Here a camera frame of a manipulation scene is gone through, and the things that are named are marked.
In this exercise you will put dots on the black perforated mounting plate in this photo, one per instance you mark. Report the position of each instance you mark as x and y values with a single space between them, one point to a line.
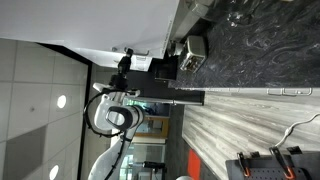
306 167

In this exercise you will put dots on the left orange black clamp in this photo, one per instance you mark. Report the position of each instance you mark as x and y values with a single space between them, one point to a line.
243 164

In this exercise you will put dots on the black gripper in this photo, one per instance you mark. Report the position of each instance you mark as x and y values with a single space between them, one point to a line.
119 80

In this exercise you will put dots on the right orange black clamp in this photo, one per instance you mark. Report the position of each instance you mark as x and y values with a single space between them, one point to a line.
287 170

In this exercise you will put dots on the lower cabinet metal handle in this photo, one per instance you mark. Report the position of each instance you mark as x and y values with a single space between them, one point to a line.
292 92

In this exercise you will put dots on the metal door handle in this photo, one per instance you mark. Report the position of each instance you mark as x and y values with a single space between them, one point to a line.
138 53

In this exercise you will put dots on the orange black clamp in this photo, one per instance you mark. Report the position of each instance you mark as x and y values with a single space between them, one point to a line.
243 164
287 170

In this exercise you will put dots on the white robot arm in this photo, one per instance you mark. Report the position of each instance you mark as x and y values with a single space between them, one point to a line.
107 116

